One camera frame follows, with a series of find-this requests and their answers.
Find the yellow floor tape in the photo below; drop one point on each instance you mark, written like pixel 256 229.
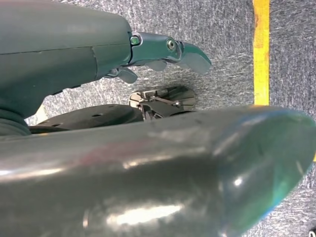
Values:
pixel 262 49

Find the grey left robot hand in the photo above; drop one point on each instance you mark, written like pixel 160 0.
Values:
pixel 148 180

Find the black robot foot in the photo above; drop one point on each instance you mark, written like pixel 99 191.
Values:
pixel 99 117

